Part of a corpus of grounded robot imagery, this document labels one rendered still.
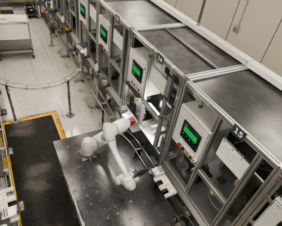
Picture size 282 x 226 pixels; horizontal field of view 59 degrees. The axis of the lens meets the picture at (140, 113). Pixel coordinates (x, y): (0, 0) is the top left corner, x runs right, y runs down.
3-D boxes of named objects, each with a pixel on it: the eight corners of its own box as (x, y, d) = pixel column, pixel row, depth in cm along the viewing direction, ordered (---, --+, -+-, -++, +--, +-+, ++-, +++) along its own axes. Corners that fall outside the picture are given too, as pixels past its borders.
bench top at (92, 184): (53, 143, 327) (52, 141, 324) (126, 123, 372) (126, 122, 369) (92, 256, 232) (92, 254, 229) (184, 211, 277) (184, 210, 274)
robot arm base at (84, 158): (83, 164, 303) (83, 161, 300) (78, 151, 317) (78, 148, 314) (97, 159, 311) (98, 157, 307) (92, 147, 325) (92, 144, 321)
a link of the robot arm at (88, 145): (78, 150, 311) (77, 138, 297) (90, 144, 322) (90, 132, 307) (85, 158, 303) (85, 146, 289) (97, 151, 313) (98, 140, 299)
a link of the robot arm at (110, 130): (110, 142, 251) (120, 136, 258) (104, 125, 246) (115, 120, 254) (103, 140, 261) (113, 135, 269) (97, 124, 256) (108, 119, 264)
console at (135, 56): (125, 79, 330) (128, 47, 300) (144, 76, 342) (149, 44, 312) (140, 97, 303) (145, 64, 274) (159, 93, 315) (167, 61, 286)
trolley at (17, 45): (-4, 62, 566) (-16, 20, 506) (-4, 50, 602) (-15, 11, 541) (36, 59, 596) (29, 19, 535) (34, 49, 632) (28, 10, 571)
